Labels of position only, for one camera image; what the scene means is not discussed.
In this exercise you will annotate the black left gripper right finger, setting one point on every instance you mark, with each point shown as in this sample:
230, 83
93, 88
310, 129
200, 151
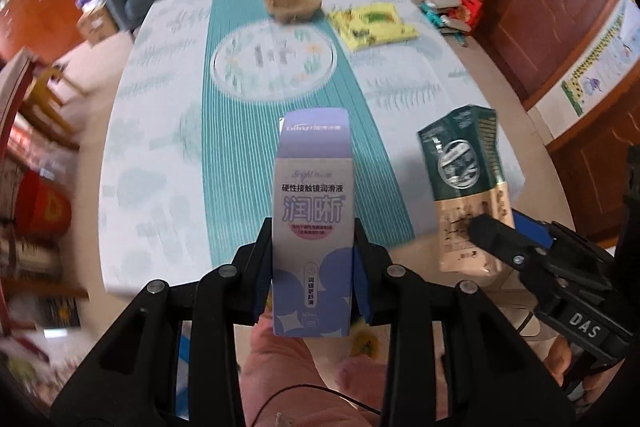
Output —
454, 359

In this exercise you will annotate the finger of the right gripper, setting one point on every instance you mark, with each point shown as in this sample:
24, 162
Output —
534, 230
507, 245

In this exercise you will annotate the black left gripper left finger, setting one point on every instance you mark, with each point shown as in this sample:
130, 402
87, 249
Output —
169, 359

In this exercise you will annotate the green beige carton box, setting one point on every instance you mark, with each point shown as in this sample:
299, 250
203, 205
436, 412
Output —
461, 155

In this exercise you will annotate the purple white carton box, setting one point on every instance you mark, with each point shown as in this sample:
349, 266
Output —
313, 221

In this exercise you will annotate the right hand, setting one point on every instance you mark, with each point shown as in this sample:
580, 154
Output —
558, 362

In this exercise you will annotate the right yellow slipper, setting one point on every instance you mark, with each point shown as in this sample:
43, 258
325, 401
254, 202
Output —
365, 342

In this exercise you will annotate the pink trouser legs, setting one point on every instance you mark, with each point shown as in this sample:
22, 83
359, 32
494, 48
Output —
281, 386

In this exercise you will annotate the white patterned tablecloth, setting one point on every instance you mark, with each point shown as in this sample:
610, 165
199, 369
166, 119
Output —
188, 160

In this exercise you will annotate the yellow snack bag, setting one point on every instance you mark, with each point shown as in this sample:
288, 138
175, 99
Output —
370, 25

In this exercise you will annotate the yellow wooden chair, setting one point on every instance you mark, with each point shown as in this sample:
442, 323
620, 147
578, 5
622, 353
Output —
40, 108

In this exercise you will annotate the teal striped table runner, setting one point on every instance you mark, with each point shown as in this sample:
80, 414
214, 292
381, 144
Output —
257, 71

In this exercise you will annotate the brown paper cup carrier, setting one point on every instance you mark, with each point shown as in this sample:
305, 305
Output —
292, 11

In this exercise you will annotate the cardboard box on floor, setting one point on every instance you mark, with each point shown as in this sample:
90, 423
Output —
97, 25

